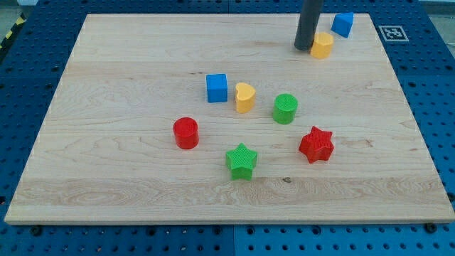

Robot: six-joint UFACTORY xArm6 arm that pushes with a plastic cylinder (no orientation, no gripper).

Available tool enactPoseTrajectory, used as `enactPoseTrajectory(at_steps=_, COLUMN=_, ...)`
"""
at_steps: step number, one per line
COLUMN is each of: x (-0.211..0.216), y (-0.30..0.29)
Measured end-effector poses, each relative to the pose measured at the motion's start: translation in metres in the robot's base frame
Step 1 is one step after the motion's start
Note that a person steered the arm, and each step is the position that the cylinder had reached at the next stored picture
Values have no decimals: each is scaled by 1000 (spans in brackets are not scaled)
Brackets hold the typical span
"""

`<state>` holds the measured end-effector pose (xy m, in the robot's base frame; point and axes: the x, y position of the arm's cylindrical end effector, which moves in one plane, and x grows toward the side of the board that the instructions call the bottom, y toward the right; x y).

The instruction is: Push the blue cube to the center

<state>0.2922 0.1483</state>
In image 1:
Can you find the white fiducial marker tag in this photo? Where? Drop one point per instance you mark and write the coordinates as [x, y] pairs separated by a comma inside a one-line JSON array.
[[393, 33]]

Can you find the red star block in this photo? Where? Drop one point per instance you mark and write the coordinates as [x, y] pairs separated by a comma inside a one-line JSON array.
[[317, 145]]

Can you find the green cylinder block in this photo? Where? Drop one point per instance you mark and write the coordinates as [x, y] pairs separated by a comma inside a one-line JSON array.
[[285, 106]]

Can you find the red cylinder block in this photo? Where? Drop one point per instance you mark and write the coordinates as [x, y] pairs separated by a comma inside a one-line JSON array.
[[185, 131]]

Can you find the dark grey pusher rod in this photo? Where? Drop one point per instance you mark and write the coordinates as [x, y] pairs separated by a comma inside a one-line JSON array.
[[308, 21]]

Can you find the wooden board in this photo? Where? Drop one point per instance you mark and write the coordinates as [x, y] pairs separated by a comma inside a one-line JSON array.
[[106, 153]]

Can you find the yellow heart block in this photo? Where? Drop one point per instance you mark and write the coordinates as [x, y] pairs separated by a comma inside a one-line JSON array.
[[244, 97]]

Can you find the yellow black hazard tape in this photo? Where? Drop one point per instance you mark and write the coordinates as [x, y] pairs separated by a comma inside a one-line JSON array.
[[12, 34]]

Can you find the blue cube block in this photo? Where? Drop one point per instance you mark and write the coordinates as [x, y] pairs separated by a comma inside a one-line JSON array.
[[217, 88]]

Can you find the green star block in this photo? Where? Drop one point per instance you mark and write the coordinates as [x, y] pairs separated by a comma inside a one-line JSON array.
[[241, 162]]

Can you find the yellow hexagon block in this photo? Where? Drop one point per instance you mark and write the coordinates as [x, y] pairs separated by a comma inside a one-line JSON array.
[[322, 45]]

